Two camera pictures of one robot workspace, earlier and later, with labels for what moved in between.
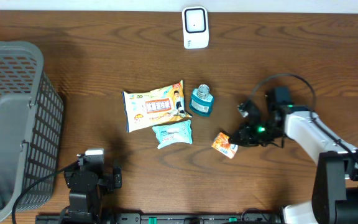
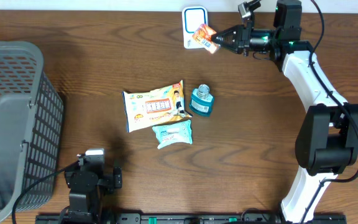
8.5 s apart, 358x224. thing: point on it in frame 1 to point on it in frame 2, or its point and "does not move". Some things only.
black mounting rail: [161, 218] does not move
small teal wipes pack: [179, 133] does not move
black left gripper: [111, 180] does not move
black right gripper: [247, 139] to [241, 31]
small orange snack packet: [222, 144] to [202, 37]
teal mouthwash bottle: [201, 102] does not move
